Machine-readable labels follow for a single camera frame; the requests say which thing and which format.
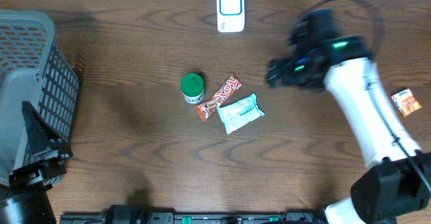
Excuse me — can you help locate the orange Kleenex tissue pack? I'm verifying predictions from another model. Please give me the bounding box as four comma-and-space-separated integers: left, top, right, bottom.
391, 88, 422, 117

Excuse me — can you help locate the orange chocolate bar wrapper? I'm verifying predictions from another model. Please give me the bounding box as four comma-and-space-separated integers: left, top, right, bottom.
195, 73, 242, 122

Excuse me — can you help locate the grey plastic mesh basket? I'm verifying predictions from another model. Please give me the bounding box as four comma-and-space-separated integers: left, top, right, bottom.
1, 9, 81, 184

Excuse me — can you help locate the green lid white jar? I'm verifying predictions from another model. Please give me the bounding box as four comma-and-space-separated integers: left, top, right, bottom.
180, 73, 205, 104

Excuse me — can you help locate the white barcode scanner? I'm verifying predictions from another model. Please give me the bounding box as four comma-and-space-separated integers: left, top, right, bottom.
217, 0, 245, 33

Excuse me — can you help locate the light blue wet wipes pack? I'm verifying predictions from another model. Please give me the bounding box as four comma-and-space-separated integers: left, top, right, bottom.
218, 94, 265, 135

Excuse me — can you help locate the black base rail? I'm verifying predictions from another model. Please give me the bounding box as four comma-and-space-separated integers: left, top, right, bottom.
59, 205, 326, 224

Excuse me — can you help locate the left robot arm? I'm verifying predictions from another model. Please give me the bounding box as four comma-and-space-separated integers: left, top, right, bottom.
1, 101, 73, 223

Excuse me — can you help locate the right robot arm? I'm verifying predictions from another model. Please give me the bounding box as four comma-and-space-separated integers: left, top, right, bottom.
267, 10, 430, 223

